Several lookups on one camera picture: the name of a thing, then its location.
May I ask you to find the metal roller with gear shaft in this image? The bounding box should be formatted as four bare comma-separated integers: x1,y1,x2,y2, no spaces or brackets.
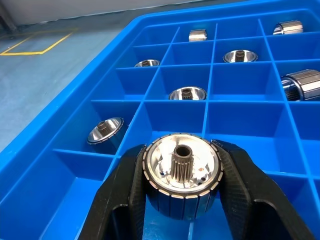
141,133,225,221
86,116,126,151
168,86,208,101
222,49,259,63
134,59,161,68
280,69,320,102
272,20,304,36
188,29,208,42

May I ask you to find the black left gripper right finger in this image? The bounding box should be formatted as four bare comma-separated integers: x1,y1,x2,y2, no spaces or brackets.
210,139,316,240

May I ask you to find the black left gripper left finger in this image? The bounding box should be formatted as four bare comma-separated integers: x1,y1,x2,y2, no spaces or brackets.
79,143,148,240

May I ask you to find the blue compartment tray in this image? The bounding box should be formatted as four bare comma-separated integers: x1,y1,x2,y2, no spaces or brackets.
0,0,320,240

